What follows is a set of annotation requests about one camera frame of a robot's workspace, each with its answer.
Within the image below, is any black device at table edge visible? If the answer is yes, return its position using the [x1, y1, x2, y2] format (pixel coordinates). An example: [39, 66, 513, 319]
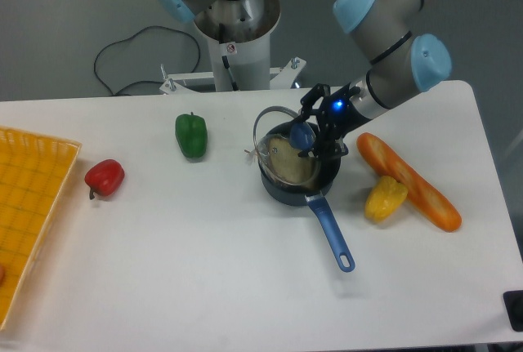
[503, 290, 523, 332]

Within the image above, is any red bell pepper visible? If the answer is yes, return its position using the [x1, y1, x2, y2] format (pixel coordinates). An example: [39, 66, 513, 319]
[84, 159, 125, 200]

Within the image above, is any glass pot lid blue knob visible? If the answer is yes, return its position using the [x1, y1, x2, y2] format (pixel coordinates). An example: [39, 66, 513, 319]
[253, 105, 320, 191]

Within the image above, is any yellow woven basket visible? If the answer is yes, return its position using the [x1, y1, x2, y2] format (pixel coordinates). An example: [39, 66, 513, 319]
[1, 127, 82, 330]

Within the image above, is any black cable on floor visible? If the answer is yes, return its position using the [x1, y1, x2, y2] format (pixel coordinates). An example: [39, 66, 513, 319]
[93, 25, 201, 97]

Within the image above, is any green bell pepper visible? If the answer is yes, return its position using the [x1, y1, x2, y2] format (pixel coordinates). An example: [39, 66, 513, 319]
[175, 113, 208, 159]

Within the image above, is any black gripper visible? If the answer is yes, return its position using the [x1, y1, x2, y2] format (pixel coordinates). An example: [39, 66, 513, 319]
[294, 83, 370, 161]

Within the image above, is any yellow bell pepper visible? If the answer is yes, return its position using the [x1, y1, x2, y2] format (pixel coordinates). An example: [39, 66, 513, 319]
[364, 176, 408, 223]

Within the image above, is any orange baguette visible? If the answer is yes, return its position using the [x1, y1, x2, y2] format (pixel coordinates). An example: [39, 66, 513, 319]
[356, 132, 462, 232]

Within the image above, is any wrapped bread slice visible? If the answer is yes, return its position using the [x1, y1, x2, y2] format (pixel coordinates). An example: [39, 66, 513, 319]
[244, 134, 320, 189]

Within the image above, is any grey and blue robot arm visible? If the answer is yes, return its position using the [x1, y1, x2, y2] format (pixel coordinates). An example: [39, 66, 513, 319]
[158, 0, 452, 158]

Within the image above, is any dark blue saucepan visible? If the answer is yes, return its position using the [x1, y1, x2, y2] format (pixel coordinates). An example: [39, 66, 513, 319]
[258, 121, 355, 274]

